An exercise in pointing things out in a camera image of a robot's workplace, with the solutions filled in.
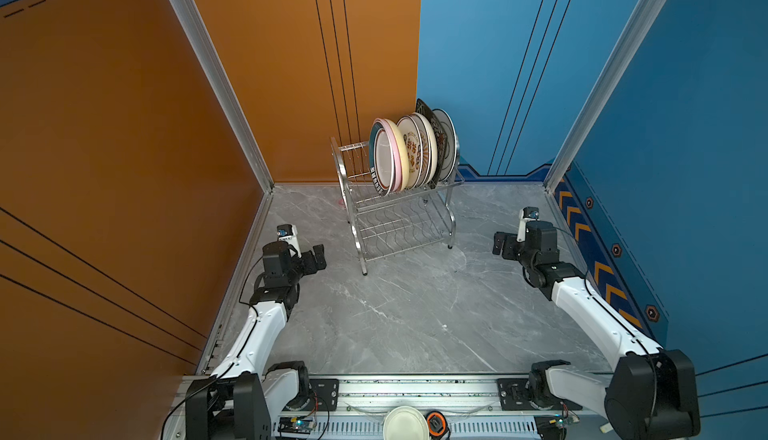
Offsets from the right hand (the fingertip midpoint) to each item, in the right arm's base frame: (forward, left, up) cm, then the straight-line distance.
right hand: (507, 235), depth 86 cm
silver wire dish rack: (+12, +36, -10) cm, 40 cm away
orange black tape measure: (-44, +23, -12) cm, 51 cm away
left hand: (-2, +58, -1) cm, 58 cm away
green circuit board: (-43, +57, -16) cm, 74 cm away
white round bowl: (-43, +31, -15) cm, 55 cm away
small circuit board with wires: (-43, -5, -18) cm, 47 cm away
